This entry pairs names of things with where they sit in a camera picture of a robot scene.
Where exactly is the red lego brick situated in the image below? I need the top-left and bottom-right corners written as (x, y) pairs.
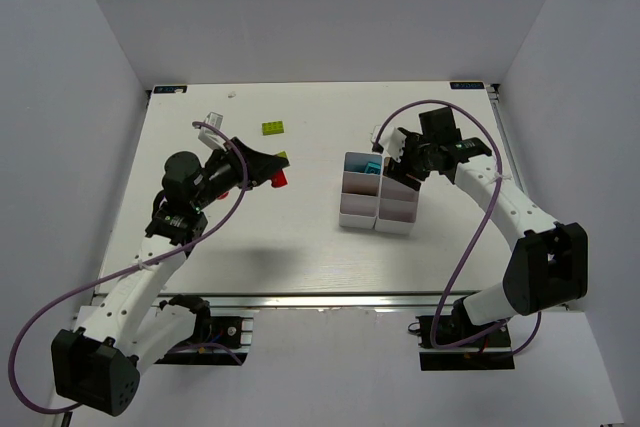
top-left (271, 170), bottom-right (288, 188)

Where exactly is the teal curved lego brick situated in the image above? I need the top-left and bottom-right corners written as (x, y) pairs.
top-left (364, 162), bottom-right (381, 175)

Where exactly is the left blue corner label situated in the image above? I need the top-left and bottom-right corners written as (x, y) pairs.
top-left (152, 85), bottom-right (188, 95)

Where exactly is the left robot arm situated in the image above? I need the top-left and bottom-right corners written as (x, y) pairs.
top-left (51, 138), bottom-right (289, 416)

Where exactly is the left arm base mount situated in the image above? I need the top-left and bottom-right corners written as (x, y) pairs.
top-left (154, 295), bottom-right (253, 366)

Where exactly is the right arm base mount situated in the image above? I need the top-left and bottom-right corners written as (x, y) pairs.
top-left (407, 315), bottom-right (515, 372)

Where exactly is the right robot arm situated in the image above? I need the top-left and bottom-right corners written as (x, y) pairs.
top-left (385, 102), bottom-right (589, 350)

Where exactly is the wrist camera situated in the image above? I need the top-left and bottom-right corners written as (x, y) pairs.
top-left (371, 125), bottom-right (407, 162)
top-left (198, 112), bottom-right (224, 150)

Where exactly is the aluminium rail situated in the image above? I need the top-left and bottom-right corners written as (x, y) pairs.
top-left (144, 291), bottom-right (481, 318)

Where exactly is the right white divided container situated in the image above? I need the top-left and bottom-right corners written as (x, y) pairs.
top-left (374, 176), bottom-right (419, 235)

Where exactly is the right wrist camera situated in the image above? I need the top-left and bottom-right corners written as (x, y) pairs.
top-left (371, 125), bottom-right (407, 162)

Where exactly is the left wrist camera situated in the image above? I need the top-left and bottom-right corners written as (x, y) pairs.
top-left (198, 112), bottom-right (224, 150)

